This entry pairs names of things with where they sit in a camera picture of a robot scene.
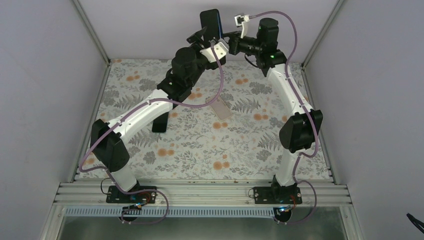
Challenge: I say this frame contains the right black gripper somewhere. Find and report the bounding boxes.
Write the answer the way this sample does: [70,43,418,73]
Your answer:
[215,30,264,56]

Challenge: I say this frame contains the black phone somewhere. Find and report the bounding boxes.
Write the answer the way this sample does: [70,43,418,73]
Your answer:
[199,8,223,42]

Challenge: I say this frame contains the beige phone case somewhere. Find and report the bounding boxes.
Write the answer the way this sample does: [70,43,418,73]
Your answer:
[209,96,233,121]

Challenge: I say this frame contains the black smartphone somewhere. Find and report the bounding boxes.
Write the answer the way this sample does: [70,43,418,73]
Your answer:
[151,112,169,133]

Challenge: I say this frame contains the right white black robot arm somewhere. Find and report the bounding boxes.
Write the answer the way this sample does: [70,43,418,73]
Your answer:
[225,15,323,204]

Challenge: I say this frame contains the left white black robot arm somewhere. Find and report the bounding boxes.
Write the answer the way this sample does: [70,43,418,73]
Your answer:
[88,27,230,203]

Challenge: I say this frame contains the black object at edge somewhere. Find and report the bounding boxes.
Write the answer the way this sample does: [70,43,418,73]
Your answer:
[406,213,424,233]

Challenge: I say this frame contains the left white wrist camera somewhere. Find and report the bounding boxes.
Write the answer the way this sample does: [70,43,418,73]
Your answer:
[199,39,230,63]

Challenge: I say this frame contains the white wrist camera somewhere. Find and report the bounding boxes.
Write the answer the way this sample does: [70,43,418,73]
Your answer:
[199,39,230,63]
[234,13,250,39]

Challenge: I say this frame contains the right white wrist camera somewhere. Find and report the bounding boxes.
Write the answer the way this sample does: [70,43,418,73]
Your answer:
[234,13,250,39]

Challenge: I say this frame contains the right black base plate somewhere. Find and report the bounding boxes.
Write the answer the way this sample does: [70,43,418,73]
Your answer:
[253,185,303,205]

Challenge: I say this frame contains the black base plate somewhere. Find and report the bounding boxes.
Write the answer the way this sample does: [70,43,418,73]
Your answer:
[253,185,303,205]
[105,186,157,205]

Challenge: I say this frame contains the aluminium rail frame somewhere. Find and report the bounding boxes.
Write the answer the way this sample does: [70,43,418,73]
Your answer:
[41,179,364,240]

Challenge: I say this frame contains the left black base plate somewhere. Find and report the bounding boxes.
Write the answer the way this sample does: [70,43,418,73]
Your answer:
[105,186,157,205]

